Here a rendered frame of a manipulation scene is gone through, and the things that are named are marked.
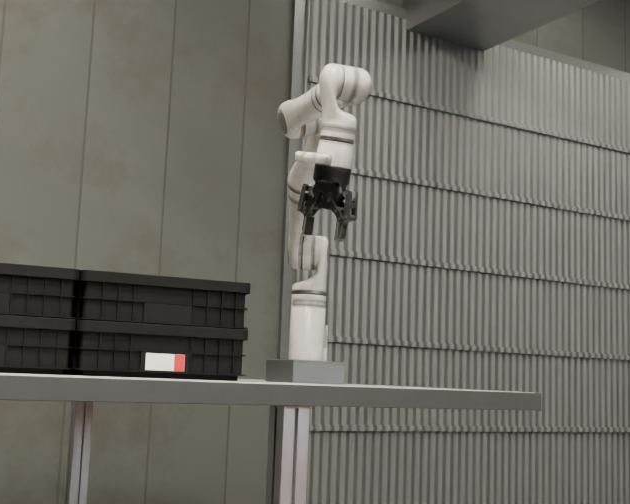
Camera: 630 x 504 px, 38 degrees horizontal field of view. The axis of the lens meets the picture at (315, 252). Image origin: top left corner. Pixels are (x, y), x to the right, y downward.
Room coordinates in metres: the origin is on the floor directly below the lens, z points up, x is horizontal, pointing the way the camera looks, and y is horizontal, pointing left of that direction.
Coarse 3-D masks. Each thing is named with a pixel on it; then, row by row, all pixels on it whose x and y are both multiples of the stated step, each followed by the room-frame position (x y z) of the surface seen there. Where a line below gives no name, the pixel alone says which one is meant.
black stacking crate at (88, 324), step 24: (72, 336) 2.06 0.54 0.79; (96, 336) 2.00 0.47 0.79; (120, 336) 2.03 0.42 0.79; (144, 336) 2.05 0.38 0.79; (168, 336) 2.07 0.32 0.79; (192, 336) 2.08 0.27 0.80; (216, 336) 2.11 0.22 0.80; (240, 336) 2.13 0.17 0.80; (72, 360) 2.06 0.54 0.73; (96, 360) 2.01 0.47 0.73; (120, 360) 2.03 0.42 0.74; (144, 360) 2.04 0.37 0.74; (192, 360) 2.10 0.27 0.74; (216, 360) 2.12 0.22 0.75; (240, 360) 2.14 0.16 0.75
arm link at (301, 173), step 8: (320, 120) 2.05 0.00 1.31; (312, 128) 2.05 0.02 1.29; (320, 128) 2.07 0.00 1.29; (304, 136) 2.08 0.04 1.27; (312, 136) 2.12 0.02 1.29; (312, 144) 2.13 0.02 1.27; (312, 152) 2.14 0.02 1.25; (296, 168) 2.18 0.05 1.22; (304, 168) 2.16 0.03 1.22; (312, 168) 2.15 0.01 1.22; (288, 176) 2.21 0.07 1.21; (296, 176) 2.18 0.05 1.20; (304, 176) 2.16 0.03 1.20; (312, 176) 2.16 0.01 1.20; (288, 184) 2.21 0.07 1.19; (296, 184) 2.18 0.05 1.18; (312, 184) 2.18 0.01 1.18; (296, 192) 2.20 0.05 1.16
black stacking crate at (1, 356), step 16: (0, 320) 1.91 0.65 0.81; (16, 320) 1.92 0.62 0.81; (32, 320) 1.94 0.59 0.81; (48, 320) 1.95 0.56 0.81; (64, 320) 1.96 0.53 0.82; (0, 336) 1.92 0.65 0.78; (16, 336) 1.93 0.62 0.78; (32, 336) 1.95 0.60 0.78; (48, 336) 1.96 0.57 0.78; (64, 336) 1.98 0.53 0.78; (0, 352) 1.92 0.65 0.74; (16, 352) 1.94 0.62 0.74; (32, 352) 1.95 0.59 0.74; (48, 352) 1.96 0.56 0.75; (64, 352) 1.98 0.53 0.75; (0, 368) 1.93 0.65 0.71; (16, 368) 1.94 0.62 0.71; (32, 368) 1.96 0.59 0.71; (48, 368) 1.95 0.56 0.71; (64, 368) 1.97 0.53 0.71
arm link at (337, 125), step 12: (324, 72) 1.74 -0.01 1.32; (336, 72) 1.73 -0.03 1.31; (324, 84) 1.75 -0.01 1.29; (336, 84) 1.74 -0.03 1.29; (324, 96) 1.76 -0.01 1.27; (336, 96) 1.75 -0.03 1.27; (324, 108) 1.77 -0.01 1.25; (336, 108) 1.75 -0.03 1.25; (324, 120) 1.77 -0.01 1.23; (336, 120) 1.76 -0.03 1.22; (348, 120) 1.76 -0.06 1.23; (324, 132) 1.78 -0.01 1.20; (336, 132) 1.76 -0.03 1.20; (348, 132) 1.77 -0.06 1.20
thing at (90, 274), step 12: (84, 276) 1.98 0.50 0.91; (96, 276) 1.99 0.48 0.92; (108, 276) 2.00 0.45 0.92; (120, 276) 2.01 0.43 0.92; (132, 276) 2.02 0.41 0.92; (144, 276) 2.03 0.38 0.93; (156, 276) 2.04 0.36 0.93; (168, 276) 2.06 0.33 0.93; (192, 288) 2.08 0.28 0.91; (204, 288) 2.09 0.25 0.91; (216, 288) 2.10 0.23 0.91; (228, 288) 2.12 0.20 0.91; (240, 288) 2.13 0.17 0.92
